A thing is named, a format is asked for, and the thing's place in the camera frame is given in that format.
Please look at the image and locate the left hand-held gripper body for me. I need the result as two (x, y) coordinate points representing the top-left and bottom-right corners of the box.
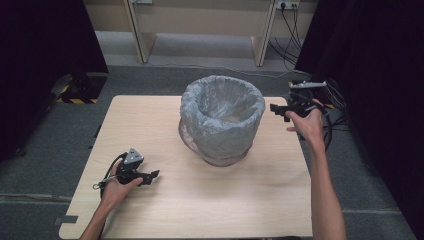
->
(115, 148), (148, 185)

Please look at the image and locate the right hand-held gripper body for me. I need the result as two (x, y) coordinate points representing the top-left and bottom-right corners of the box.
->
(288, 80), (328, 119)

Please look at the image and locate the bin with plastic liner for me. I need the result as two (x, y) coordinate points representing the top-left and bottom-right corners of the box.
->
(179, 75), (267, 160)

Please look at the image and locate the pink waste bin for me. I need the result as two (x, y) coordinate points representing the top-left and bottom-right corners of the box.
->
(178, 118), (251, 168)

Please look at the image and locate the person's right hand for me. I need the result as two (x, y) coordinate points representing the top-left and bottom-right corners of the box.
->
(285, 99), (326, 151)

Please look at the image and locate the person's left hand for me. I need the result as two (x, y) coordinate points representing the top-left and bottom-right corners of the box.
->
(99, 161), (144, 210)

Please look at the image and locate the yellow-black striped stand base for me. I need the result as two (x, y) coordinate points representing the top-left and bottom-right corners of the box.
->
(49, 73), (108, 105)

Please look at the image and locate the black curtain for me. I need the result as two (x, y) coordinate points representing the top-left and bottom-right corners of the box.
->
(294, 0), (424, 240)
(0, 0), (109, 161)

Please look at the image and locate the black tape strip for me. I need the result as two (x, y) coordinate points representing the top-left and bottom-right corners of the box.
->
(54, 215), (80, 226)

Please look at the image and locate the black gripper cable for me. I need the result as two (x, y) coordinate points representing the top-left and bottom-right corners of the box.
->
(99, 152), (129, 201)

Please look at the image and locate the metal ring clip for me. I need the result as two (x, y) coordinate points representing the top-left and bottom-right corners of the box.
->
(92, 175), (118, 191)

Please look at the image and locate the black cable bundle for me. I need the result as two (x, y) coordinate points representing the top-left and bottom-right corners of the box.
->
(321, 78), (349, 153)

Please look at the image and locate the black power cable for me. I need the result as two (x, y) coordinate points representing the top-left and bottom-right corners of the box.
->
(274, 4), (304, 64)
(268, 6), (303, 73)

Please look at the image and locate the white wall socket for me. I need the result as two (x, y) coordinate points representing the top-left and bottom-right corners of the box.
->
(275, 0), (300, 10)

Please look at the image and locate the beige wooden shelf frame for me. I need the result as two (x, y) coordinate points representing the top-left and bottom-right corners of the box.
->
(83, 0), (318, 68)

